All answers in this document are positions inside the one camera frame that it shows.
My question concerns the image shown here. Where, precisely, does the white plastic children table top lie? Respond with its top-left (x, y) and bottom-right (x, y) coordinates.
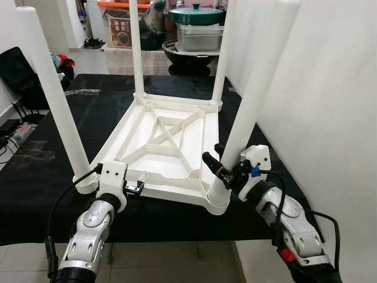
top-left (74, 91), bottom-right (233, 216)

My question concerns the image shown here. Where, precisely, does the black round wok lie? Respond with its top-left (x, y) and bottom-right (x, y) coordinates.
top-left (162, 40), bottom-right (220, 74)

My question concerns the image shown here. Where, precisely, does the clear plastic bag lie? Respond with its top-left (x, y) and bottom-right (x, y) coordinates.
top-left (66, 87), bottom-right (102, 97)

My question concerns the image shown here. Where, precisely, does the clear plastic storage container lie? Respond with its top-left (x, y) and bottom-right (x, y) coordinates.
top-left (175, 22), bottom-right (226, 54)

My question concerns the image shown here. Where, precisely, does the grey electrical box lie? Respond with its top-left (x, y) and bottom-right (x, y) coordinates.
top-left (13, 124), bottom-right (36, 142)

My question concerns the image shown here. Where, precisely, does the black wifi router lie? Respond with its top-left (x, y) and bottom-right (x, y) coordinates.
top-left (15, 103), bottom-right (45, 123)

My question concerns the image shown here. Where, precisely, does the beige cloth covered table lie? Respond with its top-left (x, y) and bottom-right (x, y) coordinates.
top-left (103, 47), bottom-right (174, 75)

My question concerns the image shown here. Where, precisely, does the green round pot lid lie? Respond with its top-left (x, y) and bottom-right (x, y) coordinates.
top-left (168, 3), bottom-right (226, 25)

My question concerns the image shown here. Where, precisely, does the shiny black bag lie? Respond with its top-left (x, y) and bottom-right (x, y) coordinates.
top-left (140, 0), bottom-right (168, 51)

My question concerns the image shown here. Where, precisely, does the black power adapter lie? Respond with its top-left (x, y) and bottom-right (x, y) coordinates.
top-left (0, 119), bottom-right (21, 135)

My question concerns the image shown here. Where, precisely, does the black fan base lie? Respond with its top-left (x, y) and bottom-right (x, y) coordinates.
top-left (84, 37), bottom-right (105, 49)

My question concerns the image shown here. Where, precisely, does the black open suitcase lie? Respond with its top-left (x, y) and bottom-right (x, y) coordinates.
top-left (0, 47), bottom-right (51, 111)

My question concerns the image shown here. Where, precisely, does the orange plastic bin lid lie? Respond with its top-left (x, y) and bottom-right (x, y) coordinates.
top-left (97, 0), bottom-right (133, 8)

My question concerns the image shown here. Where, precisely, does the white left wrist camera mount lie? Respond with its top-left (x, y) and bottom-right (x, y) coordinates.
top-left (96, 160), bottom-right (128, 204)

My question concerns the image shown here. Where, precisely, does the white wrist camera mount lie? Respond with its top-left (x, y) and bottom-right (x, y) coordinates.
top-left (96, 160), bottom-right (128, 204)
top-left (239, 144), bottom-right (272, 201)

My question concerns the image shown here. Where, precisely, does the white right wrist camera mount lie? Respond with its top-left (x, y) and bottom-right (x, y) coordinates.
top-left (239, 144), bottom-right (272, 201)

